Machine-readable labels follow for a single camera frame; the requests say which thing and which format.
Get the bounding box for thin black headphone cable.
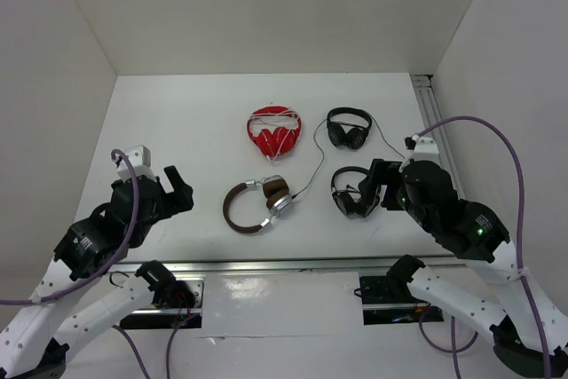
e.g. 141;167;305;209
290;113;407;201

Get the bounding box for brown silver headphones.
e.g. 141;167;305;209
222;175;294;234

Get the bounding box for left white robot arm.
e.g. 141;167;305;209
1;166;193;378

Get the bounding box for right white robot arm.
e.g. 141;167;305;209
360;159;567;378

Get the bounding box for near black headphones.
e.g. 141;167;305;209
330;166;380;218

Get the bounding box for black headphones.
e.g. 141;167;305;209
326;107;373;150
330;166;380;218

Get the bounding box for far black headphones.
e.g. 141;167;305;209
326;107;373;150

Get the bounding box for red headphones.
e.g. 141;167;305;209
246;106;302;162

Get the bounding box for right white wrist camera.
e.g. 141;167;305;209
398;134;440;172

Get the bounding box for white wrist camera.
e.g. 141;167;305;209
398;134;440;172
114;145;155;182

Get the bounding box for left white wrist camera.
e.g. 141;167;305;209
114;145;155;182

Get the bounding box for aluminium rail right side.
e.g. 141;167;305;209
410;75;464;197

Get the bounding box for aluminium rail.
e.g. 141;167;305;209
410;75;464;197
106;256;458;276

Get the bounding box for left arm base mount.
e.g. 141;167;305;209
119;277;204;330

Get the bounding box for aluminium rail front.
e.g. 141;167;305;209
106;256;458;276

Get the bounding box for white cable on red headphones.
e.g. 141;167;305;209
248;107;299;163

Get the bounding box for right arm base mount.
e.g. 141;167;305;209
353;275;444;326

